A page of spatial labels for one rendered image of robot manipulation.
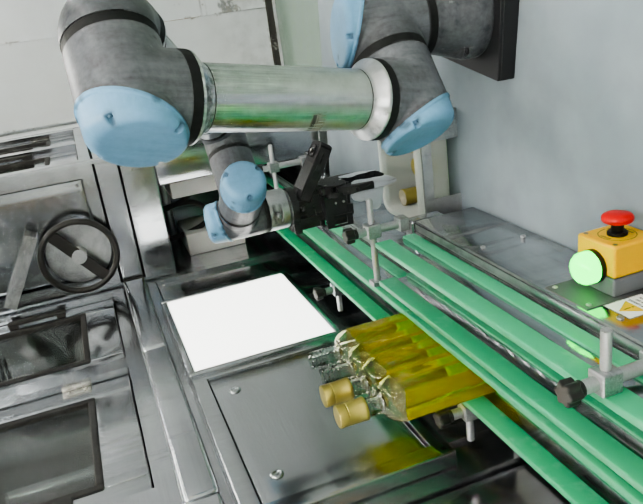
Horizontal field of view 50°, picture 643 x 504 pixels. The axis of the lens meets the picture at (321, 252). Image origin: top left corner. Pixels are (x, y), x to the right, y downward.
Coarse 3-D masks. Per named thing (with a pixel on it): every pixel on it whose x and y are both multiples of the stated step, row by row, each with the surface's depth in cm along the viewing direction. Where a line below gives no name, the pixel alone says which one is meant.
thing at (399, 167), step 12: (384, 156) 144; (396, 156) 145; (408, 156) 146; (420, 156) 130; (384, 168) 145; (396, 168) 146; (408, 168) 146; (420, 168) 130; (396, 180) 147; (408, 180) 147; (420, 180) 130; (384, 192) 147; (396, 192) 147; (420, 192) 131; (396, 204) 147; (420, 204) 132; (408, 216) 139
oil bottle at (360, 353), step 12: (384, 336) 114; (396, 336) 114; (408, 336) 113; (420, 336) 113; (360, 348) 112; (372, 348) 111; (384, 348) 111; (396, 348) 111; (360, 360) 109; (360, 372) 110
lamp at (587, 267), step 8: (576, 256) 90; (584, 256) 89; (592, 256) 89; (600, 256) 89; (576, 264) 89; (584, 264) 88; (592, 264) 88; (600, 264) 88; (576, 272) 90; (584, 272) 88; (592, 272) 88; (600, 272) 88; (576, 280) 91; (584, 280) 89; (592, 280) 89; (600, 280) 89
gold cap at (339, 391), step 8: (328, 384) 104; (336, 384) 104; (344, 384) 104; (320, 392) 105; (328, 392) 103; (336, 392) 103; (344, 392) 104; (352, 392) 104; (328, 400) 103; (336, 400) 103; (344, 400) 104
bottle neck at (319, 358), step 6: (324, 348) 116; (330, 348) 116; (336, 348) 116; (312, 354) 115; (318, 354) 115; (324, 354) 115; (330, 354) 115; (336, 354) 115; (312, 360) 114; (318, 360) 114; (324, 360) 115; (330, 360) 115; (336, 360) 116; (312, 366) 115; (318, 366) 115; (324, 366) 116
